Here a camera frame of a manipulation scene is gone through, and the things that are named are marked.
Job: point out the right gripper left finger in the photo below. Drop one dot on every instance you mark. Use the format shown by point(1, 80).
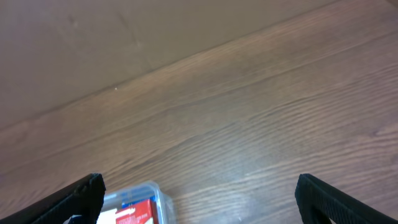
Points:
point(79, 202)

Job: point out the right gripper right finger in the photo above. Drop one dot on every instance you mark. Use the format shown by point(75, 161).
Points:
point(319, 202)

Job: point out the red packet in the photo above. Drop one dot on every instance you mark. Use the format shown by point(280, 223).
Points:
point(143, 212)

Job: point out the clear plastic container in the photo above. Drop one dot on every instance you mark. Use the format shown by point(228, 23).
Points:
point(164, 204)

